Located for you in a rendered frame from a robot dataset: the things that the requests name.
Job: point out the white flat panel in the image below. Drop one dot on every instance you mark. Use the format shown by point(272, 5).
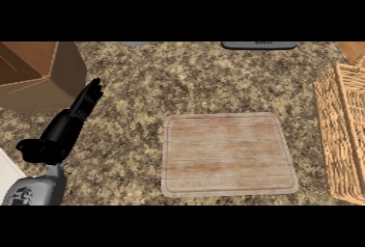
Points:
point(7, 172)

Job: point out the brown wooden block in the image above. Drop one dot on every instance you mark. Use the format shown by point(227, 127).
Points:
point(353, 49)

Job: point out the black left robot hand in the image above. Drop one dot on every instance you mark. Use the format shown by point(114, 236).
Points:
point(60, 133)

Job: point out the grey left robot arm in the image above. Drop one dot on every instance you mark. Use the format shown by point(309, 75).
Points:
point(32, 189)

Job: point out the wooden cutting board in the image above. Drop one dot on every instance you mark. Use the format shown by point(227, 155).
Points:
point(226, 154)

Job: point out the pale grey object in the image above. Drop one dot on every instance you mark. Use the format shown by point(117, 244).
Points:
point(133, 43)

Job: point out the wicker basket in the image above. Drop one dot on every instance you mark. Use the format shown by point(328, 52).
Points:
point(343, 135)

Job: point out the open wooden cabinet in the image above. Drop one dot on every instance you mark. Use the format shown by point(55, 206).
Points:
point(40, 75)

